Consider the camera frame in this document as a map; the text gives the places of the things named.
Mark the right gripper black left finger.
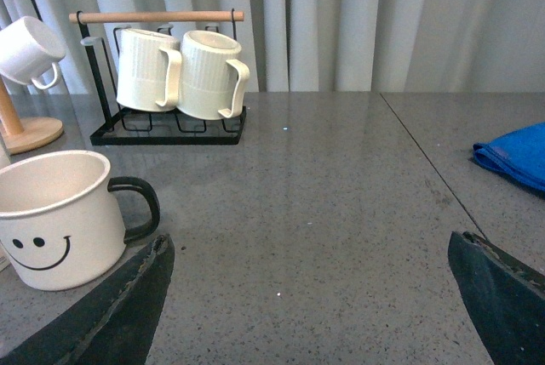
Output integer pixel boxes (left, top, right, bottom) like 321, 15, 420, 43
1, 235, 175, 364

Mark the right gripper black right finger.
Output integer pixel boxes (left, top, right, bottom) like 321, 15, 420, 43
448, 231, 544, 364

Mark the small white mug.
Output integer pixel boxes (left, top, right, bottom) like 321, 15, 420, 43
1, 16, 66, 90

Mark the wooden mug tree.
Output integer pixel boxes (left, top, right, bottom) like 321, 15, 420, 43
1, 80, 64, 155

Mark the blue cloth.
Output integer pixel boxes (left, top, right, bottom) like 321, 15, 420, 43
473, 123, 544, 193

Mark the beige curtain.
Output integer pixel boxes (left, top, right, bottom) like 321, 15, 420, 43
1, 0, 544, 94

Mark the right cream ribbed mug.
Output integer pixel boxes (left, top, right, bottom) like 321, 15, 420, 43
177, 30, 250, 121

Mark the white smiley face mug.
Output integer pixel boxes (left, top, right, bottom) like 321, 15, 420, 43
1, 150, 160, 291

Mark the black rack with wooden bar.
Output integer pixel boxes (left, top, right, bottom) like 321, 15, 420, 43
69, 9, 246, 145

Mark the left cream ribbed mug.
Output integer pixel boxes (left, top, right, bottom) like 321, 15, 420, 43
117, 28, 182, 112

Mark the cream ribbed mug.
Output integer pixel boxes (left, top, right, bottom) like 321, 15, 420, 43
117, 28, 182, 112
177, 30, 250, 121

